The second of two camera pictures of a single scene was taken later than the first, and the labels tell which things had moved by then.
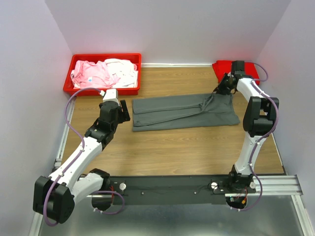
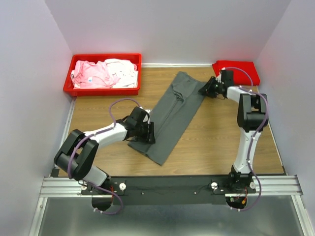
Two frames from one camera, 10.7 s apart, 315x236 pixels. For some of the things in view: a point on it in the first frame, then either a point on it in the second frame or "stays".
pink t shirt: [85, 74] stays
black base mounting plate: [200, 190] stays
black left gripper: [124, 115] -> [149, 136]
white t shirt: [124, 69] stays
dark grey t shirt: [158, 113] -> [171, 117]
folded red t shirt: [222, 67] stays
